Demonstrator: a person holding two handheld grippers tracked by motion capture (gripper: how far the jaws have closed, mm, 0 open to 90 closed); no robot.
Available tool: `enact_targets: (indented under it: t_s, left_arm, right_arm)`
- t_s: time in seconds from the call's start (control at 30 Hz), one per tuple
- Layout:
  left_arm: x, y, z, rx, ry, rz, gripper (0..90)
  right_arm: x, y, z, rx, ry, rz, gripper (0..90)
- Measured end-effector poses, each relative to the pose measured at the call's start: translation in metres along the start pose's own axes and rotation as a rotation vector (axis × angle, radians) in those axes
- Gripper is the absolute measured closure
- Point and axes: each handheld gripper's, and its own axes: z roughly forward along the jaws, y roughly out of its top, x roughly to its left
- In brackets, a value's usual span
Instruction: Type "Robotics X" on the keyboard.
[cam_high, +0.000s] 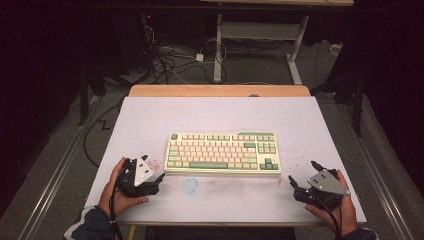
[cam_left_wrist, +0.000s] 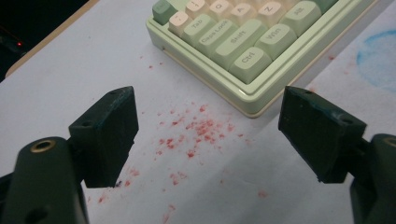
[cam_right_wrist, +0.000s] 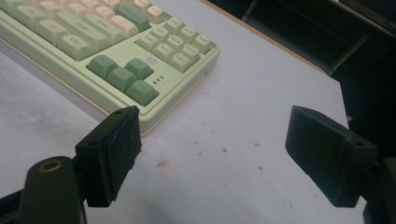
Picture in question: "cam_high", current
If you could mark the metal floor rail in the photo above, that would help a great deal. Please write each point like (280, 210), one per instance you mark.
(376, 173)
(56, 173)

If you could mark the person's right hand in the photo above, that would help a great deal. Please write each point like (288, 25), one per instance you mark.
(346, 213)

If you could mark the white floor box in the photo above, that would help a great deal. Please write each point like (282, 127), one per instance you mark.
(335, 49)

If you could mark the person's left hand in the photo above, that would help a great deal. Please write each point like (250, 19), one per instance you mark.
(110, 196)

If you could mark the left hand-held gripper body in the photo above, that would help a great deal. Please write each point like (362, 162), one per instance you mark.
(140, 173)

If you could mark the black metal stand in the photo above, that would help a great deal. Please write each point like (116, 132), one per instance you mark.
(83, 96)
(358, 106)

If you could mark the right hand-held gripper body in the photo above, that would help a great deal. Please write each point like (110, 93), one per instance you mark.
(325, 183)

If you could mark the white-framed desk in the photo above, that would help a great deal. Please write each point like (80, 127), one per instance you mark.
(260, 30)

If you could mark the white power adapter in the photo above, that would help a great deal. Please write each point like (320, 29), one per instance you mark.
(199, 57)

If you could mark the green and cream keyboard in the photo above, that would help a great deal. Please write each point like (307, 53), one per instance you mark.
(222, 152)

